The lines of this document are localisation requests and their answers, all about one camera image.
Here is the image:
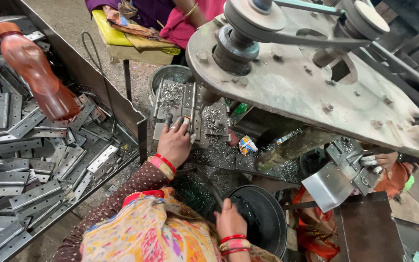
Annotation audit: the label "person's right hand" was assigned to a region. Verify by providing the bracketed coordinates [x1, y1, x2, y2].
[214, 199, 248, 239]

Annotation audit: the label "person's left hand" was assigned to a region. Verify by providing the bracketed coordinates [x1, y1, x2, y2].
[157, 114, 197, 170]

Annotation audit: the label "dark metal lever handle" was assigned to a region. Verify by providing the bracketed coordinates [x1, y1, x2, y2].
[194, 167, 225, 210]

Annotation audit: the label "steel hinge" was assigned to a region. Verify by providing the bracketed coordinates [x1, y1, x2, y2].
[182, 82, 203, 143]

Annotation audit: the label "red and pink left bangles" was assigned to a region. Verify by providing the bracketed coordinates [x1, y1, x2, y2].
[147, 153, 177, 181]

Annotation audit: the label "red and pink bangles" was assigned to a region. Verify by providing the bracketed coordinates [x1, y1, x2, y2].
[218, 234, 252, 255]
[147, 153, 177, 181]

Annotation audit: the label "red and pink right bangles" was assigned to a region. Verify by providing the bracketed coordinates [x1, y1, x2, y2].
[218, 234, 252, 255]

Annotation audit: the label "black plastic tub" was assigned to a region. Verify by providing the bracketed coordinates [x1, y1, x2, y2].
[201, 184, 289, 260]

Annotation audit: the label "steel drilling jig plate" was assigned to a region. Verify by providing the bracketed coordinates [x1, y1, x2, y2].
[151, 78, 233, 150]

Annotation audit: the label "heap of metal shavings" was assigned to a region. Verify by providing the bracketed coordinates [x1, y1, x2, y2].
[171, 131, 306, 213]

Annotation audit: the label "long metal tray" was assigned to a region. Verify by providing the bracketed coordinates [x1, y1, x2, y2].
[0, 0, 148, 262]

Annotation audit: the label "steel bucket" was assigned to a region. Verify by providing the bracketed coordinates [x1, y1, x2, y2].
[149, 65, 196, 108]

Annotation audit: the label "colourful snack wrapper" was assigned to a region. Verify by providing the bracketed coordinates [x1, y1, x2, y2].
[238, 135, 258, 156]

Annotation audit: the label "green plastic bottle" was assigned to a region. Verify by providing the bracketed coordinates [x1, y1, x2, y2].
[231, 103, 250, 121]

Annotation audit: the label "person's colourful patterned scarf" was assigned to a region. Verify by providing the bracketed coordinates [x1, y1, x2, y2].
[80, 187, 283, 262]

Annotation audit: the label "bent sheet metal chute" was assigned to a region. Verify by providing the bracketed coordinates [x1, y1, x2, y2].
[301, 161, 356, 214]

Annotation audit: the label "stool with yellow cushion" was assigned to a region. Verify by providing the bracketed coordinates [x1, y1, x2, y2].
[92, 9, 182, 102]

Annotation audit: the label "grey drill press head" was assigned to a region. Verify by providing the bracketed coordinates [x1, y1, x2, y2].
[186, 0, 419, 163]

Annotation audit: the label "steel jig with clamp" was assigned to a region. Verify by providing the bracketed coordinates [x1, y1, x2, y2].
[325, 138, 383, 196]

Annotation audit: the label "brown board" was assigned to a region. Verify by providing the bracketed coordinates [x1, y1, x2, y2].
[333, 191, 407, 262]

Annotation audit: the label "pile of steel hinges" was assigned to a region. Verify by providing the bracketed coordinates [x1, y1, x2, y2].
[0, 15, 140, 262]

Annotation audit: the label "orange plastic bottle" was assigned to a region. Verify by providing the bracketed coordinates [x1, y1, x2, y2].
[0, 22, 81, 122]

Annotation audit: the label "dark drive belt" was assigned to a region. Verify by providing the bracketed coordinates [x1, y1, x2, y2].
[223, 9, 375, 49]

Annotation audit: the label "bent wire loop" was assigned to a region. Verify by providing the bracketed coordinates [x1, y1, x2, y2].
[81, 31, 105, 79]

